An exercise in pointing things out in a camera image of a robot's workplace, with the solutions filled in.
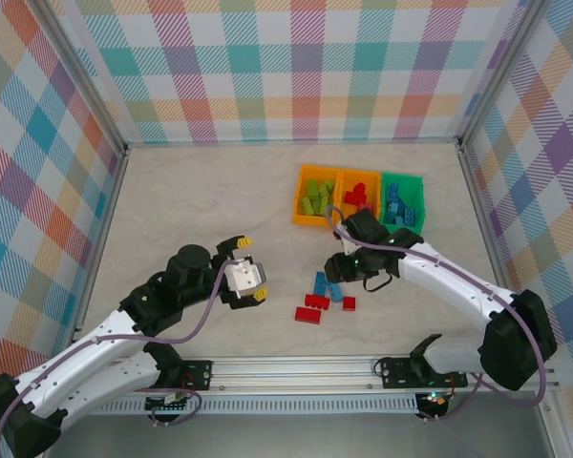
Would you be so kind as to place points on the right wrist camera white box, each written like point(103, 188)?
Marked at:
point(347, 245)

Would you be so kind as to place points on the aluminium side rail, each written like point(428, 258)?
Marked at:
point(483, 214)
point(100, 238)

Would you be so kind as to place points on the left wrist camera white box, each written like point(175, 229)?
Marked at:
point(243, 279)

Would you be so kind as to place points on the small blue lego brick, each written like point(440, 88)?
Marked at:
point(405, 204)

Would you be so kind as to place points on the thin aluminium frame bar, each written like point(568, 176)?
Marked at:
point(291, 141)

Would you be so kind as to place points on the grey metal sheet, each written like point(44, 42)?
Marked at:
point(291, 436)

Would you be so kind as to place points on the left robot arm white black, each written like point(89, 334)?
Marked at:
point(100, 386)

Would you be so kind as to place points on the green plastic bin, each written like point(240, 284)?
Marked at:
point(403, 179)

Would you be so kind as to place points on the orange plastic bin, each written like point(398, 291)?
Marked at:
point(310, 221)
point(360, 175)

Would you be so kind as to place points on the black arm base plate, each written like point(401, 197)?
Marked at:
point(394, 374)
point(198, 374)

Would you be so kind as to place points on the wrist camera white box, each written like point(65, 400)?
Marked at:
point(347, 245)
point(243, 279)

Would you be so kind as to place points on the aluminium frame post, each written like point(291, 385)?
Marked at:
point(500, 71)
point(88, 76)

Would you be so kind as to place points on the small circuit board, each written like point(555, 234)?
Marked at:
point(434, 398)
point(167, 401)

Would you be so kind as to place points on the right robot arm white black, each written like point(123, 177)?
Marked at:
point(458, 288)

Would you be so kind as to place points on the long aluminium mounting rail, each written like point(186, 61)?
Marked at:
point(291, 374)

